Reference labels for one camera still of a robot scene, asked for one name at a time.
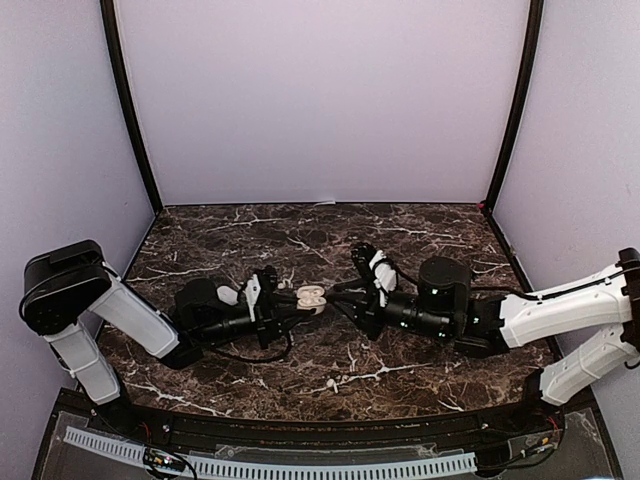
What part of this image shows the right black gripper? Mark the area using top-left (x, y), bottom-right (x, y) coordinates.
top-left (327, 278), bottom-right (453, 342)

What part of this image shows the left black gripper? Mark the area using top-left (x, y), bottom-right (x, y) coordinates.
top-left (196, 293), bottom-right (310, 349)

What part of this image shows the white earbud charging case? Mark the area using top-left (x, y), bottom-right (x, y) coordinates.
top-left (217, 285), bottom-right (239, 306)

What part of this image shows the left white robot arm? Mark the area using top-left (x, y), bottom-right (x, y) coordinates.
top-left (19, 240), bottom-right (326, 436)

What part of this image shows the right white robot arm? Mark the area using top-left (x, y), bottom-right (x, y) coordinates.
top-left (326, 243), bottom-right (639, 434)

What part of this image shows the green circuit board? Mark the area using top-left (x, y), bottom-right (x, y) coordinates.
top-left (142, 447), bottom-right (186, 472)

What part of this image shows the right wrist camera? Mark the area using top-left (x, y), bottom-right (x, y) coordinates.
top-left (351, 242), bottom-right (398, 308)

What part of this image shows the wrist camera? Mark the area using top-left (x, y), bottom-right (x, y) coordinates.
top-left (244, 273), bottom-right (262, 325)
top-left (351, 242), bottom-right (398, 308)

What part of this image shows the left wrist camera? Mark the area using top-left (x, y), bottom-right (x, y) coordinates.
top-left (244, 273), bottom-right (262, 325)

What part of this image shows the grey slotted cable duct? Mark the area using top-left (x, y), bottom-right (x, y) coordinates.
top-left (62, 426), bottom-right (477, 479)

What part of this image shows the black front rail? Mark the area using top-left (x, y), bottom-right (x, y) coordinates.
top-left (54, 387), bottom-right (596, 451)

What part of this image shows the right black frame post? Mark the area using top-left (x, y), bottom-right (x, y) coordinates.
top-left (483, 0), bottom-right (544, 217)

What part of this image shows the black frame post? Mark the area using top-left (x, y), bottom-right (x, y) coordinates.
top-left (483, 0), bottom-right (544, 217)
top-left (99, 0), bottom-right (164, 216)

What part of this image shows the left black frame post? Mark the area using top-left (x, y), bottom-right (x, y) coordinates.
top-left (99, 0), bottom-right (164, 216)

